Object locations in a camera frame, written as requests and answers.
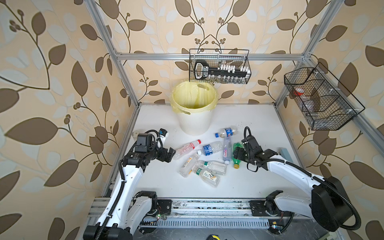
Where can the clear bottle blue cap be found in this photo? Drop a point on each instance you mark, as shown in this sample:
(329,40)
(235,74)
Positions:
(226,132)

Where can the red cap item in basket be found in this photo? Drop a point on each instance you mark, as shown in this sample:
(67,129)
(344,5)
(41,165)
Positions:
(298,92)

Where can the clear bottle blue label middle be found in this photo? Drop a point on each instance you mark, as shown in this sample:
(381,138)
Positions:
(210,149)

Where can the black wire basket back wall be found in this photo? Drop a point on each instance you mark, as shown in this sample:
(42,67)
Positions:
(217,56)

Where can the clear bottle green white label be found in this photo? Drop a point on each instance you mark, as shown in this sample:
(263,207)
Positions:
(207,176)

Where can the metal base rail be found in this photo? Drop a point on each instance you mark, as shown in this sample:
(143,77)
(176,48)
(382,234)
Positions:
(221,213)

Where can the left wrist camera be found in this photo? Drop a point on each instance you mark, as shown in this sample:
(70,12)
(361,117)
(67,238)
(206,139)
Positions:
(163,134)

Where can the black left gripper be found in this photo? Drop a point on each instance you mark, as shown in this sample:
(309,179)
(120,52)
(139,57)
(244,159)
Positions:
(162,157)

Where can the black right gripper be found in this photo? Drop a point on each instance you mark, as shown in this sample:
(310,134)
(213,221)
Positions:
(238,153)

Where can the light blue grey case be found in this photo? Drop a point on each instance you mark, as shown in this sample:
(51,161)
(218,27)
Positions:
(285,154)

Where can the clear bottle green neck band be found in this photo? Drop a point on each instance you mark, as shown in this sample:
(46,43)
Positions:
(213,166)

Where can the clear bottle yellow label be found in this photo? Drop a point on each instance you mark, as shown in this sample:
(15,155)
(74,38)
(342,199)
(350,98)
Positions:
(186,168)

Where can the black white tool in basket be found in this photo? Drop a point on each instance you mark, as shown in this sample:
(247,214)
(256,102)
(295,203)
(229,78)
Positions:
(203,70)

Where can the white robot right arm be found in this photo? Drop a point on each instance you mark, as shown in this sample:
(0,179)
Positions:
(326,200)

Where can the clear bottle red label red cap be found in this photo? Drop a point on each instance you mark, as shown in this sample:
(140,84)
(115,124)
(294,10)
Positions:
(186,149)

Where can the black wire basket right wall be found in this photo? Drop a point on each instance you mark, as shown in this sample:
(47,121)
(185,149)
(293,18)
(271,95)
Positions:
(327,104)

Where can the white ribbed trash bin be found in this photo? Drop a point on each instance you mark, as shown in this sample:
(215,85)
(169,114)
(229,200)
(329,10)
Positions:
(195,124)

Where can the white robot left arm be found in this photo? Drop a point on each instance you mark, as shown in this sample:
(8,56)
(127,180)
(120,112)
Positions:
(126,189)

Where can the black wire basket wall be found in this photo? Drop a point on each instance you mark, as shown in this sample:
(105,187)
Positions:
(217,56)
(327,104)

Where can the clear bottle purple label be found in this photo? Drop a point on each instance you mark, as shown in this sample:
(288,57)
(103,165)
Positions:
(227,150)

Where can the yellow plastic bin liner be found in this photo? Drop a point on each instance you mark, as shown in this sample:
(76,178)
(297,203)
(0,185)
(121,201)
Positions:
(193,97)

